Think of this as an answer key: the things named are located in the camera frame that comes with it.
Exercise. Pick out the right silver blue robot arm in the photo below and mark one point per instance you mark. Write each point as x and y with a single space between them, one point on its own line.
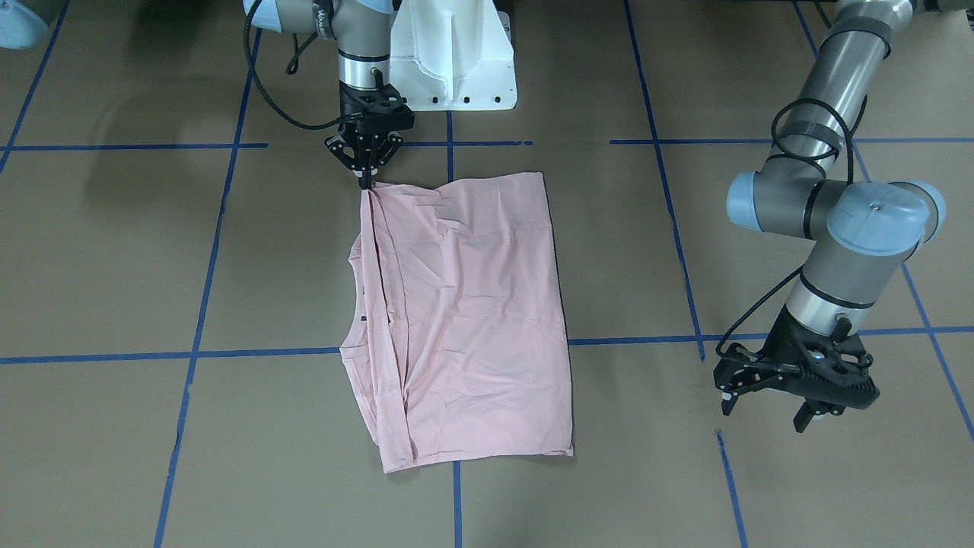
361 31

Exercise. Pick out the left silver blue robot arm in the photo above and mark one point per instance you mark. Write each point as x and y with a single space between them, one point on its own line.
862 232

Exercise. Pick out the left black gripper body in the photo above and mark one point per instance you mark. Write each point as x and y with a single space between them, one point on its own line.
778 352

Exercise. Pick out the pink Snoopy t-shirt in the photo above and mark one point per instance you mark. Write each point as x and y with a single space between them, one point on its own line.
458 348

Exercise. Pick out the white pillar with base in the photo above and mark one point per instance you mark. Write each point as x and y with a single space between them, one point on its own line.
454 55

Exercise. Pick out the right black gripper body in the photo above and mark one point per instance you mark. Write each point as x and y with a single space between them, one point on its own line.
364 142

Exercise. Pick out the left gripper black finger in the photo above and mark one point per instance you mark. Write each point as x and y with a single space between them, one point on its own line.
808 411

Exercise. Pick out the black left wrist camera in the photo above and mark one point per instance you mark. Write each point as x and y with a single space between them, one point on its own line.
739 371

